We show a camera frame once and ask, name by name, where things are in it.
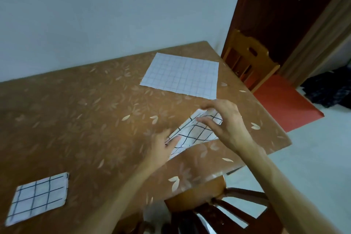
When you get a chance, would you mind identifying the person's right hand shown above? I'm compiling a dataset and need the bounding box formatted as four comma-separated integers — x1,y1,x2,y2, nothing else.
196,99,259,158

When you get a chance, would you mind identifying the person's left hand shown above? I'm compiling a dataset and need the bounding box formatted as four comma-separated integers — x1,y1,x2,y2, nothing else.
144,129,182,171

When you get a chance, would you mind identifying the white black-checked cloth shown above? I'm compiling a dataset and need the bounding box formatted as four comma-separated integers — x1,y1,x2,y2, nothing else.
165,109,223,160

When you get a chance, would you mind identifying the person's left forearm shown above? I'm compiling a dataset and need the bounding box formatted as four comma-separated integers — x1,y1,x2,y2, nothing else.
67,163,162,234

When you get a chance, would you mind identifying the person's right forearm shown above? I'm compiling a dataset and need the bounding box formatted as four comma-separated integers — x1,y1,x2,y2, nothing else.
239,141,346,234

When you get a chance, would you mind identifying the white fine-grid cloth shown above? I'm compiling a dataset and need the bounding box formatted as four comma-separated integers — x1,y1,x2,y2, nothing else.
139,52,220,99

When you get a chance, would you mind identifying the light wooden chair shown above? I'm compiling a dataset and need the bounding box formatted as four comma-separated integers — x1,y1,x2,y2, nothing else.
222,29,281,94

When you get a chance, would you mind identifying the red floor mat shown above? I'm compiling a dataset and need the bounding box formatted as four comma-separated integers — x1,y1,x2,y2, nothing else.
252,74,325,133

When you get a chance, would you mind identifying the dark wooden chair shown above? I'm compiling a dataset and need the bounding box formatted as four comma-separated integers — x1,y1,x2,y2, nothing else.
115,175,284,234

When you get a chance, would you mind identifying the brown floral tablecloth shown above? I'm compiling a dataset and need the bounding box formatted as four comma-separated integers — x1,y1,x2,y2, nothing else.
0,40,292,234

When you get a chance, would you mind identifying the pile of dark clothes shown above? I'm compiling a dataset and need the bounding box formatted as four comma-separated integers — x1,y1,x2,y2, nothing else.
300,62,351,109

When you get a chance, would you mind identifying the dark brown wooden door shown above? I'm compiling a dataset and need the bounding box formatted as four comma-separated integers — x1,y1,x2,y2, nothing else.
221,0,351,67

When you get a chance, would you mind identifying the folded white checked cloth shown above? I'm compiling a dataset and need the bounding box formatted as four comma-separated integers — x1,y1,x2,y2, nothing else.
5,172,69,227

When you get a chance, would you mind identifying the beige door frame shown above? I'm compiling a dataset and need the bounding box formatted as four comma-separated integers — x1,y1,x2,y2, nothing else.
278,0,351,88

